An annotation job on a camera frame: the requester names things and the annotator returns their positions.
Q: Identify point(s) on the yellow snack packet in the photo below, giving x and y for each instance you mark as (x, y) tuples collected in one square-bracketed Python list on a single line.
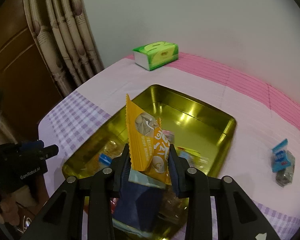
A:
[(145, 140)]

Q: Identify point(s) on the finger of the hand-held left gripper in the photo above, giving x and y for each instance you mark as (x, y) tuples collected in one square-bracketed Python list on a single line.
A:
[(50, 151), (31, 146)]

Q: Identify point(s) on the person's left hand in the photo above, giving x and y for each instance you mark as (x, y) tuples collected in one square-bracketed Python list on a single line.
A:
[(12, 210)]

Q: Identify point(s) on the teal navy snack packet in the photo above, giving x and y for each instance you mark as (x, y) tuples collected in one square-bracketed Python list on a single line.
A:
[(137, 205)]

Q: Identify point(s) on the blue label candy packet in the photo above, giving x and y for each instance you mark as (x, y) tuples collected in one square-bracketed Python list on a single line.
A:
[(281, 162)]

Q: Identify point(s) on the brown wooden door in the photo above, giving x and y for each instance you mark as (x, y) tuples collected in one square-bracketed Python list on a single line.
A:
[(20, 67)]

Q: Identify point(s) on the green tissue pack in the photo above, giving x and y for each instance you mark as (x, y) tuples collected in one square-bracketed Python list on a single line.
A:
[(157, 55)]

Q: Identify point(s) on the small clear snack packet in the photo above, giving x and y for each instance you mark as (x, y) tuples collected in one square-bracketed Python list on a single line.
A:
[(187, 155)]

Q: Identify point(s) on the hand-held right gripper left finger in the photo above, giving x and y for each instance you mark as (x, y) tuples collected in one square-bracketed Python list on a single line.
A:
[(126, 170)]

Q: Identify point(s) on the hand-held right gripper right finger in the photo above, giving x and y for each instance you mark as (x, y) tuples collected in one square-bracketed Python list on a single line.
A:
[(175, 172)]

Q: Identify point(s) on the beige patterned curtain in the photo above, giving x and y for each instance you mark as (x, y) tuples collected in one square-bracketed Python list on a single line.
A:
[(65, 42)]

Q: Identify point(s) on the clear fried snack packet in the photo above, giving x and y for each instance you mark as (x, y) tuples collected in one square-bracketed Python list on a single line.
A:
[(175, 205)]

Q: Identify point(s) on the clear rice cracker packet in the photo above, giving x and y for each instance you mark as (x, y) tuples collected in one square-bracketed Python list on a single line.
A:
[(110, 145)]

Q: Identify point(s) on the pink purple checkered tablecloth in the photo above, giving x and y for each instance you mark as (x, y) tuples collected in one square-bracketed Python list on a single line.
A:
[(252, 130)]

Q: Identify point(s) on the red snack packet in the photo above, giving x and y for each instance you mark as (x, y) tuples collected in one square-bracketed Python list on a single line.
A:
[(114, 203)]

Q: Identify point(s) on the gold tin box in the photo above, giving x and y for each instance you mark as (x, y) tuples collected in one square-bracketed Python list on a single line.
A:
[(190, 115)]

